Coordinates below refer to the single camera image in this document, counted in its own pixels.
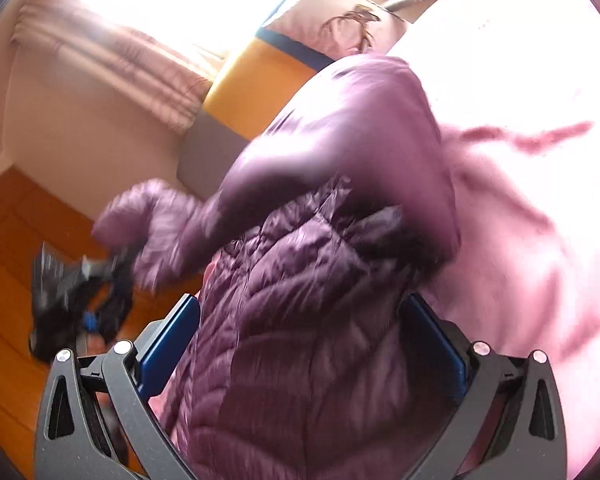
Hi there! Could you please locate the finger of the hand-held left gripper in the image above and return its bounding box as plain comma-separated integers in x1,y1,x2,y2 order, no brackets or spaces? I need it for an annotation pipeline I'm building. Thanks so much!
82,252,137,341

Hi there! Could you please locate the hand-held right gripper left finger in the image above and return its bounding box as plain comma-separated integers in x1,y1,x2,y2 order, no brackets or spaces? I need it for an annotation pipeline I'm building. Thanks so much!
39,294,201,480

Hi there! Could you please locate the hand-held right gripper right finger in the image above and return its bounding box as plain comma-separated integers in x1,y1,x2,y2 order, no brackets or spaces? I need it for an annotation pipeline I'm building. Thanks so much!
402,292,568,480

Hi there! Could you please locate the purple down jacket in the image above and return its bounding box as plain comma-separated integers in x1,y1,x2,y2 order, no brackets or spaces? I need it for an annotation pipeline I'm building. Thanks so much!
92,52,463,480

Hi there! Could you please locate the pale printed pillow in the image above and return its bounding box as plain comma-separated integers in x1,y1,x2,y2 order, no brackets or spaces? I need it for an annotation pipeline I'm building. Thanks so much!
267,0,411,61

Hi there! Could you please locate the yellow blue grey headboard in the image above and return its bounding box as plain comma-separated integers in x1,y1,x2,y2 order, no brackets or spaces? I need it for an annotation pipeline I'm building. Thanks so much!
177,0,341,196

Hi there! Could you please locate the pink duvet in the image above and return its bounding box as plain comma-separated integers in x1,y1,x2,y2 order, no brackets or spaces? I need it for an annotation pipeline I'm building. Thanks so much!
155,0,600,480

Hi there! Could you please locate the pink striped curtain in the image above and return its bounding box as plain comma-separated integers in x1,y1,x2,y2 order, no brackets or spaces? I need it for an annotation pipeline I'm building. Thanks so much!
10,0,221,133

